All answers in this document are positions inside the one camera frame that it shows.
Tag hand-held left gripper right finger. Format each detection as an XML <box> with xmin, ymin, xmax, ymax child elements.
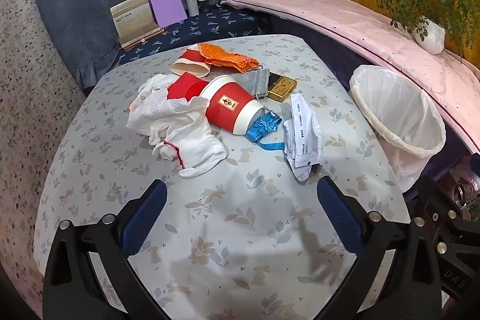
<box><xmin>317</xmin><ymin>177</ymin><xmax>449</xmax><ymax>320</ymax></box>

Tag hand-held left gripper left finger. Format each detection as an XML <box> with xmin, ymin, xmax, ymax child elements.
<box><xmin>43</xmin><ymin>178</ymin><xmax>168</xmax><ymax>320</ymax></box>

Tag white printed packet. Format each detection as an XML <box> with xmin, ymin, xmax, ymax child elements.
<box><xmin>282</xmin><ymin>92</ymin><xmax>324</xmax><ymax>182</ymax></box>

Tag bin with white bag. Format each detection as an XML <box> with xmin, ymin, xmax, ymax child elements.
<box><xmin>349</xmin><ymin>64</ymin><xmax>447</xmax><ymax>193</ymax></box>

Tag blue measuring tape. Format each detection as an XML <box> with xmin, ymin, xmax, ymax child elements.
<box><xmin>245</xmin><ymin>111</ymin><xmax>286</xmax><ymax>153</ymax></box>

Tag red paper piece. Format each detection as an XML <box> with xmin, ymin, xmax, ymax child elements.
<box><xmin>167</xmin><ymin>73</ymin><xmax>209</xmax><ymax>104</ymax></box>

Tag large red paper cup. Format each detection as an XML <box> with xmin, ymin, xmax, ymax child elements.
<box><xmin>200</xmin><ymin>74</ymin><xmax>268</xmax><ymax>136</ymax></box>

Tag gold and black box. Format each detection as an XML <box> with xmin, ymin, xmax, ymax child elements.
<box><xmin>267</xmin><ymin>73</ymin><xmax>298</xmax><ymax>103</ymax></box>

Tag small red paper cup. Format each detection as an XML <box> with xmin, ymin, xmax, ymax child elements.
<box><xmin>170</xmin><ymin>47</ymin><xmax>211</xmax><ymax>78</ymax></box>

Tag grey drawstring pouch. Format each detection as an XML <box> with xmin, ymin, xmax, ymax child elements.
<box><xmin>229</xmin><ymin>67</ymin><xmax>271</xmax><ymax>101</ymax></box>

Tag orange wrapper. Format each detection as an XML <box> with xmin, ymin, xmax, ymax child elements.
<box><xmin>198</xmin><ymin>43</ymin><xmax>260</xmax><ymax>73</ymax></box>

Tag steel thermos flask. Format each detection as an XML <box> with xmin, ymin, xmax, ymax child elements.
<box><xmin>452</xmin><ymin>183</ymin><xmax>478</xmax><ymax>209</ymax></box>

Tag floral rabbit print tablecloth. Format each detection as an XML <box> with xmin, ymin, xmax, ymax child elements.
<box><xmin>34</xmin><ymin>34</ymin><xmax>411</xmax><ymax>320</ymax></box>

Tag pink cloth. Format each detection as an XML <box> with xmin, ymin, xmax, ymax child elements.
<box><xmin>219</xmin><ymin>0</ymin><xmax>480</xmax><ymax>152</ymax></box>

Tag dark purple cloth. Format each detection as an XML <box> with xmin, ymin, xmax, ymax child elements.
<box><xmin>270</xmin><ymin>14</ymin><xmax>480</xmax><ymax>201</ymax></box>

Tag wooden stand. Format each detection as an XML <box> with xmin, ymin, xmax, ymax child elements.
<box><xmin>118</xmin><ymin>25</ymin><xmax>166</xmax><ymax>51</ymax></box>

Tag beige booklet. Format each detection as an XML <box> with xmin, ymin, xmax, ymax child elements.
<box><xmin>110</xmin><ymin>0</ymin><xmax>163</xmax><ymax>43</ymax></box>

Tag navy floral cloth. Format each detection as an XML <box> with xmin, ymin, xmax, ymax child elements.
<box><xmin>118</xmin><ymin>3</ymin><xmax>271</xmax><ymax>66</ymax></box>

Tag purple card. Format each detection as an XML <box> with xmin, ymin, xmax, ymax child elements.
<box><xmin>149</xmin><ymin>0</ymin><xmax>188</xmax><ymax>27</ymax></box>

